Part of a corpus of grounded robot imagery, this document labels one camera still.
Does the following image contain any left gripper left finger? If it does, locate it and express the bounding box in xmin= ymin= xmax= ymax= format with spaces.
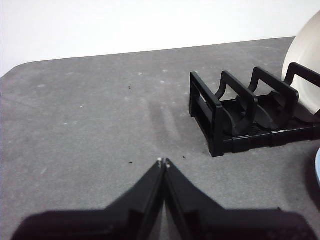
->
xmin=9 ymin=157 xmax=167 ymax=240

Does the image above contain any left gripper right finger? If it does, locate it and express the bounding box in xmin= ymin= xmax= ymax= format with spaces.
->
xmin=164 ymin=157 xmax=320 ymax=240

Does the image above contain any blue plate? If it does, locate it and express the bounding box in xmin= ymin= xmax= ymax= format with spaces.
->
xmin=313 ymin=147 xmax=320 ymax=187

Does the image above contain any black plate rack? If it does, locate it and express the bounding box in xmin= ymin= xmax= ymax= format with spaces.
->
xmin=189 ymin=62 xmax=320 ymax=158

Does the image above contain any cream plate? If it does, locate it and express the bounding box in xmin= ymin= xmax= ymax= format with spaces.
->
xmin=281 ymin=9 xmax=320 ymax=116

